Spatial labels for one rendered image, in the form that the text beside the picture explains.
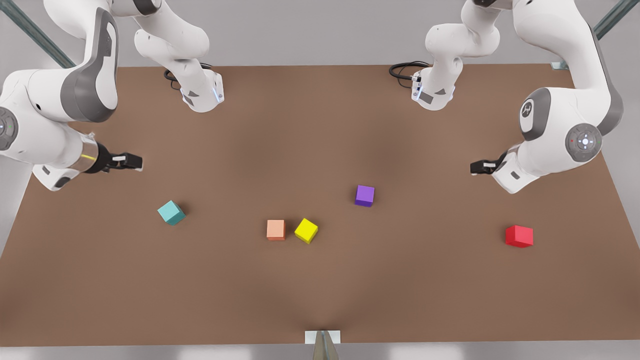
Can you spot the red wooden cube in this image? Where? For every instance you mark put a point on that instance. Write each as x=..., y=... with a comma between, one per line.
x=519, y=236

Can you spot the orange wooden cube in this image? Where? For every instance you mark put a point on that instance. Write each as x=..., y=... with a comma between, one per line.
x=276, y=230

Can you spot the teal wooden cube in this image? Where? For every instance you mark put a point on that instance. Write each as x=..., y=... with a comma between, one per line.
x=171, y=213

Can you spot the purple wooden cube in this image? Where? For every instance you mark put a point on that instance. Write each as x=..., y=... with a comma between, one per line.
x=364, y=195

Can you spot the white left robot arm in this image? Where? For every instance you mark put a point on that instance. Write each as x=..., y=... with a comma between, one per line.
x=560, y=120

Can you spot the yellow wooden cube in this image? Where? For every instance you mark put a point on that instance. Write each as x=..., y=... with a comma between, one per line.
x=306, y=230

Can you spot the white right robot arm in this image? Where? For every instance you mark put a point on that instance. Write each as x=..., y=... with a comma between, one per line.
x=90, y=75

